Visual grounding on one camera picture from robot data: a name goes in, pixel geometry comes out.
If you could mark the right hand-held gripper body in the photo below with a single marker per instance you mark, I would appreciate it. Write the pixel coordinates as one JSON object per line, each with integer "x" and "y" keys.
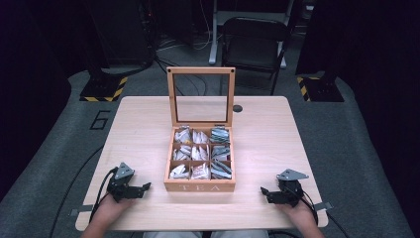
{"x": 290, "y": 190}

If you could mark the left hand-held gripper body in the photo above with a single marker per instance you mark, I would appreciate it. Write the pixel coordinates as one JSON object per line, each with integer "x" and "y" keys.
{"x": 121, "y": 188}

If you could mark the person's left hand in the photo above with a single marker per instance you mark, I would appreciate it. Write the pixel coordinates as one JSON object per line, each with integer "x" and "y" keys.
{"x": 110, "y": 210}

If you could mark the person's right hand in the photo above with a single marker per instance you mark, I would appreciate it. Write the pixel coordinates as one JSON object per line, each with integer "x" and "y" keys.
{"x": 300, "y": 213}

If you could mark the person's light trousers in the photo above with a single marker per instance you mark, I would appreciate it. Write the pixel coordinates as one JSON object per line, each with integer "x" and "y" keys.
{"x": 171, "y": 234}

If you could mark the wooden tea box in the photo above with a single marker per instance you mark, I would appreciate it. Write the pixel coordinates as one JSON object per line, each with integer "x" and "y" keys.
{"x": 200, "y": 187}

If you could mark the pile of white tea bags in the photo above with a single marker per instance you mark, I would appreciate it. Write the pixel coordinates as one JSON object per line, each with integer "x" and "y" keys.
{"x": 191, "y": 153}

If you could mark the pile of blue-grey tea bags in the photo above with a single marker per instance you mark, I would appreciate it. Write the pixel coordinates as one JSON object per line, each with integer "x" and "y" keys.
{"x": 220, "y": 153}

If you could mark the black stand base hazard stripes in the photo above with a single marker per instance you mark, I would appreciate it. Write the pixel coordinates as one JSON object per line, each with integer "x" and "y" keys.
{"x": 322, "y": 89}
{"x": 104, "y": 87}

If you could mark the black curtain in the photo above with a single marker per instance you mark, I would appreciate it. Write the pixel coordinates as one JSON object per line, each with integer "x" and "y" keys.
{"x": 379, "y": 66}
{"x": 29, "y": 82}

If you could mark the black folding chair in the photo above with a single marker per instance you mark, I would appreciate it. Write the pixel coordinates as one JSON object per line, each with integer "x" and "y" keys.
{"x": 252, "y": 46}

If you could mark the dark equipment cabinet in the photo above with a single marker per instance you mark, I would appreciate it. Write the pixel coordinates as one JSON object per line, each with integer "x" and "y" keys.
{"x": 122, "y": 29}

